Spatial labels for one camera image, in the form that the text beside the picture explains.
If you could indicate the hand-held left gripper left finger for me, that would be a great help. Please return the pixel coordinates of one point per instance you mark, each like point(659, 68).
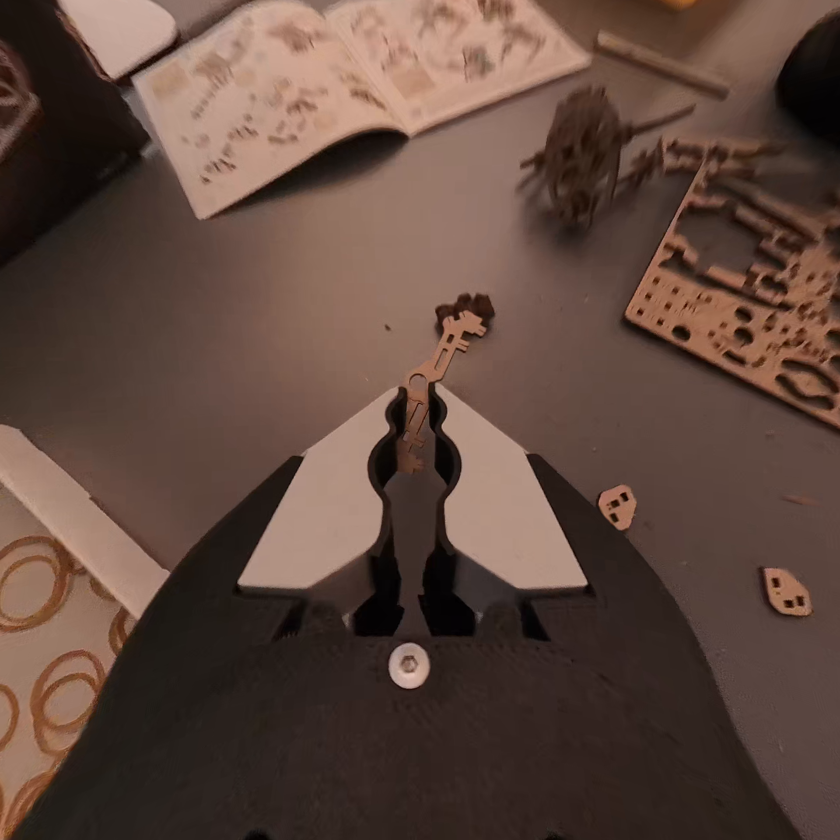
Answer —
point(321, 518)

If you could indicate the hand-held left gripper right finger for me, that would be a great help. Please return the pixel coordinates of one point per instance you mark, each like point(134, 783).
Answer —
point(505, 518)

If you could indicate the small pentagon wooden piece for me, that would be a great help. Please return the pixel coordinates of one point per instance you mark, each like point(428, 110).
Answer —
point(797, 584)
point(631, 508)

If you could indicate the wooden strip part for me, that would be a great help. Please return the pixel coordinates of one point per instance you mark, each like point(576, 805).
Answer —
point(449, 344)

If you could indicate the wooden laser-cut parts sheet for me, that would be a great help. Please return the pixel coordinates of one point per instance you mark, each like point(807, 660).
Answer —
point(797, 279)

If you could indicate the dark wooden gear model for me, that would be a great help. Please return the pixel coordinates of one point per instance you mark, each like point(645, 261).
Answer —
point(584, 144)

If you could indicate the small dark wooden assembly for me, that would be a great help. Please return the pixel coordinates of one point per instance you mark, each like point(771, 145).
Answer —
point(479, 305)

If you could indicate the white cardboard box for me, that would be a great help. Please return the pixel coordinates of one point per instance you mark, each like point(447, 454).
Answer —
point(65, 499)

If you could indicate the pile of rubber bands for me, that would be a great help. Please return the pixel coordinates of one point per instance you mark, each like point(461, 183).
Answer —
point(33, 539)

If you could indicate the dark brown box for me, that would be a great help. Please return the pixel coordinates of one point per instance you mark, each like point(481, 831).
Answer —
point(65, 164)

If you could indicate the instruction booklet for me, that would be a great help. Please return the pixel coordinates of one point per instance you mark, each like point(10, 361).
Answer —
point(295, 79)

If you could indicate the pale wooden stick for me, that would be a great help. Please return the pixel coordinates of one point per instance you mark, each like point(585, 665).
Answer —
point(663, 62)

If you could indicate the black rounded object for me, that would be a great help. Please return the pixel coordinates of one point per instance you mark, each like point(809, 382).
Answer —
point(814, 79)

